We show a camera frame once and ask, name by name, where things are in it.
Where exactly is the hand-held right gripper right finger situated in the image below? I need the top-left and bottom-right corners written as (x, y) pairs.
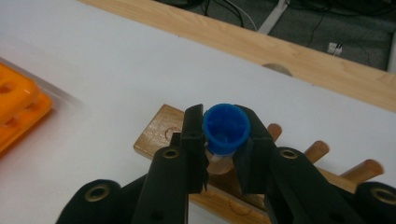
top-left (233, 105), bottom-right (362, 224)

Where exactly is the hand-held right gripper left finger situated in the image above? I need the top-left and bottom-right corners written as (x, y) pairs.
top-left (132, 104), bottom-right (209, 224)

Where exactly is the wooden test tube rack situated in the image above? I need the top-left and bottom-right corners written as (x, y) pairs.
top-left (133, 104), bottom-right (386, 224)

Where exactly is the blue-capped clear test tube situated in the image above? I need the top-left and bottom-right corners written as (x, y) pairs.
top-left (201, 103), bottom-right (252, 175)

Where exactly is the orange plastic test tube rack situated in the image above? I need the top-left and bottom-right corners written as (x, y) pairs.
top-left (0, 62), bottom-right (53, 154)

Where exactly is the white table mat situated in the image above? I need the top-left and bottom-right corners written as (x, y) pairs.
top-left (0, 0), bottom-right (396, 224)

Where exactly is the white power plug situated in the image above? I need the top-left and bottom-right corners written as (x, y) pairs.
top-left (327, 42), bottom-right (344, 57)

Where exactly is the long white floor cable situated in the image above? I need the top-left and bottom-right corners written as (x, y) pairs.
top-left (223, 0), bottom-right (259, 32)

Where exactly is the black floor cable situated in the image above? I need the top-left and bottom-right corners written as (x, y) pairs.
top-left (199, 0), bottom-right (246, 28)

